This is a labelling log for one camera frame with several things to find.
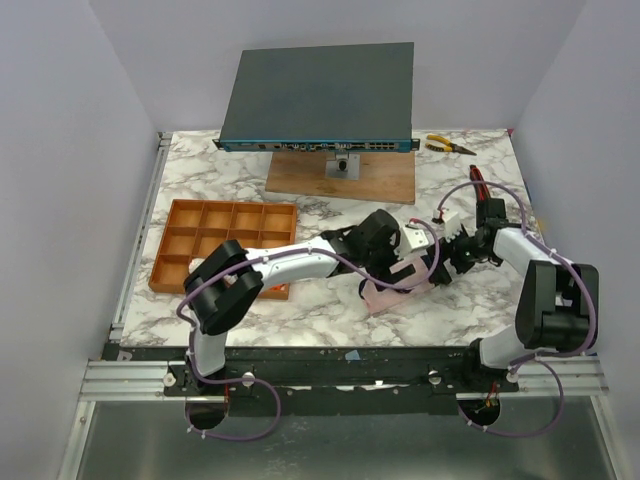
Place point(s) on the pink navy-trimmed underwear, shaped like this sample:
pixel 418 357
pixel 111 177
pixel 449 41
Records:
pixel 410 271

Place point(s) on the black mounting rail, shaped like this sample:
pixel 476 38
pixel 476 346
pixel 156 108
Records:
pixel 323 381

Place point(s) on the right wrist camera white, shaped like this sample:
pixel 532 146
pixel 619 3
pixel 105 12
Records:
pixel 449 220

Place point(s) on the grey metal stand bracket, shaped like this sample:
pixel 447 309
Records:
pixel 344 166

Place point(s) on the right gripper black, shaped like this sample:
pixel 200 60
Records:
pixel 455 255

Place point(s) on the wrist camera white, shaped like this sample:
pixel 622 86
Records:
pixel 449 220
pixel 412 239

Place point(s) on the white pink-trimmed underwear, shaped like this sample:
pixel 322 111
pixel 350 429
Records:
pixel 194 263

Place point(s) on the network switch grey blue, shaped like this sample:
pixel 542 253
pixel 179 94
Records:
pixel 344 98

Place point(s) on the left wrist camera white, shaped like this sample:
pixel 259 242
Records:
pixel 412 239

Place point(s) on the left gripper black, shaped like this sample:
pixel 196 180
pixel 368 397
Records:
pixel 384 274

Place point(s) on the yellow handled pliers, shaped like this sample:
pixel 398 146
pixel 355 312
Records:
pixel 441 144

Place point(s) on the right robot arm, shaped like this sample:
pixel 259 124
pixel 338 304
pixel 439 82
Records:
pixel 557 309

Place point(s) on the red black utility knife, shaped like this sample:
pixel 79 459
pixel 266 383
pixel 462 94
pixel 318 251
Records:
pixel 481 189

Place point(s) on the aluminium frame rail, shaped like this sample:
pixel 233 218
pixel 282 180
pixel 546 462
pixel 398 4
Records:
pixel 120 378

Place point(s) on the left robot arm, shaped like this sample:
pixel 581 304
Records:
pixel 220 291

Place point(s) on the brown compartment tray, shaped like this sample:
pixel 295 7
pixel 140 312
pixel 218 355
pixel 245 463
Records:
pixel 195 228

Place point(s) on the wooden base board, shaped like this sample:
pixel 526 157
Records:
pixel 376 177

